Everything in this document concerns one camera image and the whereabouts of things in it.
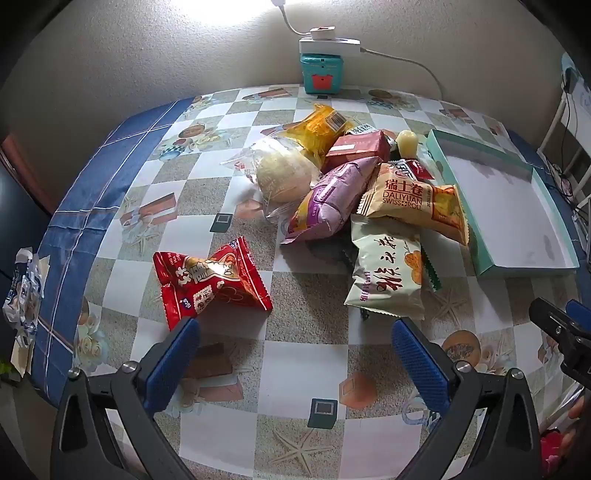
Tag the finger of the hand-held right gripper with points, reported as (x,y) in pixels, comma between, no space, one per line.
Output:
(554,323)
(581,316)

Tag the brown wooden furniture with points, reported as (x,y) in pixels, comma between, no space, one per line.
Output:
(21,170)

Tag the white power strip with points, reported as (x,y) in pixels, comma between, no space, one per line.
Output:
(330,45)

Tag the teal cardboard box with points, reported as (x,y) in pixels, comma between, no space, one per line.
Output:
(503,207)

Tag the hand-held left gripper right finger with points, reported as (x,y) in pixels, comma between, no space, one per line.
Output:
(420,364)

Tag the green edged snack packet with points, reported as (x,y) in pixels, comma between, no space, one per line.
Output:
(431,274)

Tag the blue plaid cloth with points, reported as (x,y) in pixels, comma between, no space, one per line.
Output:
(92,175)

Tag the teal toy box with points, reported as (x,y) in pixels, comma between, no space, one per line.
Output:
(321,69)

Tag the yellow cake packet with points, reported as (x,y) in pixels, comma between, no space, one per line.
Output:
(316,131)

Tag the white packet with orange flower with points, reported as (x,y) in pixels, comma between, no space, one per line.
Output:
(383,272)

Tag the printed checkered table cover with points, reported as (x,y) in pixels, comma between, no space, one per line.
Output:
(300,286)

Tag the pale yellow jelly cup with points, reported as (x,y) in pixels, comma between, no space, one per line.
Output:
(407,144)

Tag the crumpled white blue wrapper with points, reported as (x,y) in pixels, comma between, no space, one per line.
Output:
(23,295)

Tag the purple snack packet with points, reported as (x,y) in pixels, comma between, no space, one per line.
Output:
(323,207)

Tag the green white biscuit packet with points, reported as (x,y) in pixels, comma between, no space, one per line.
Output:
(362,129)

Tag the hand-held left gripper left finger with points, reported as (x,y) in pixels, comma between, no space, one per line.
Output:
(171,364)

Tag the orange roll cake packet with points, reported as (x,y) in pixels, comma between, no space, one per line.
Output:
(406,203)

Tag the large red snack packet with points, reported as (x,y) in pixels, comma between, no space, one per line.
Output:
(207,281)

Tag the white rack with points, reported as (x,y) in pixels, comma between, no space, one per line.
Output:
(561,134)

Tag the red snack box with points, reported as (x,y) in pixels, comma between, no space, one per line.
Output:
(358,147)

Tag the bread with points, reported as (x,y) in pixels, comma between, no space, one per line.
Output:
(279,177)

